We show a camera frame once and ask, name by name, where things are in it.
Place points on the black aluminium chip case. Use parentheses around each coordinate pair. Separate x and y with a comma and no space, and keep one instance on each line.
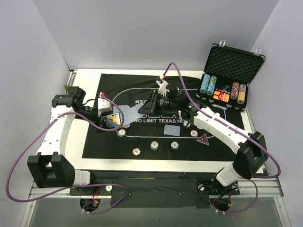
(231,65)

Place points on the black poker table mat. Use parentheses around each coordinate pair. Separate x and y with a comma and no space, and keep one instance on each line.
(134,89)

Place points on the red triangle dealer marker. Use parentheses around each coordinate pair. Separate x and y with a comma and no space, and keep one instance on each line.
(203,139)

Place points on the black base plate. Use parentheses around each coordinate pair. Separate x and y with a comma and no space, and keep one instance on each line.
(157,189)

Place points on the yellow chip row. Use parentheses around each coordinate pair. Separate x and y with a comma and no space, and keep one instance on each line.
(241,94)

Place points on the red card deck in case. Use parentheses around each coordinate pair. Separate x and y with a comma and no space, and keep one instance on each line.
(221,95)

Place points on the red chip row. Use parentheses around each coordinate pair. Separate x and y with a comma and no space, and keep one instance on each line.
(235,90)

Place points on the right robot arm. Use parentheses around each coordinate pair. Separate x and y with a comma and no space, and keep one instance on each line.
(249,148)

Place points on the blue backed card fan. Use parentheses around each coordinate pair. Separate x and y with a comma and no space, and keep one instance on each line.
(131,113)

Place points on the blue backed dealt card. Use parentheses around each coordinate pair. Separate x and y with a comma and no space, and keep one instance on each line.
(171,130)

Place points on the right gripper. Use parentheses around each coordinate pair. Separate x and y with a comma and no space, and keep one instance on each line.
(154,102)

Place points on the blue chip stack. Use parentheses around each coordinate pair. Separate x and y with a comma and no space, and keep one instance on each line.
(174,145)

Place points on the aluminium rail frame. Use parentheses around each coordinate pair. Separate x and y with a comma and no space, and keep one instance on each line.
(268,211)

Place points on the grey chip stack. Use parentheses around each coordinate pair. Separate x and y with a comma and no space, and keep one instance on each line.
(154,145)

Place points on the grey chips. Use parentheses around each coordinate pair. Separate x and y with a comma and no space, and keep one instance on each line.
(121,133)
(186,124)

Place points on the green chip row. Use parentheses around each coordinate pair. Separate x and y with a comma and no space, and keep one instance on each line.
(211,85)

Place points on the red white chip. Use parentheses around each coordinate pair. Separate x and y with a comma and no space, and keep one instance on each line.
(194,133)
(136,151)

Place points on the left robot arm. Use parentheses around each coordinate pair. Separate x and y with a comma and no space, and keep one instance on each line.
(49,167)

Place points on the light blue chip row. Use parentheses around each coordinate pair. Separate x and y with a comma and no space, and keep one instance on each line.
(204,84)

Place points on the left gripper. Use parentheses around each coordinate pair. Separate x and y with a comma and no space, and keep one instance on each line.
(102,121)

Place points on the red white chip front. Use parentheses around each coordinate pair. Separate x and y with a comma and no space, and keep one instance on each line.
(136,151)

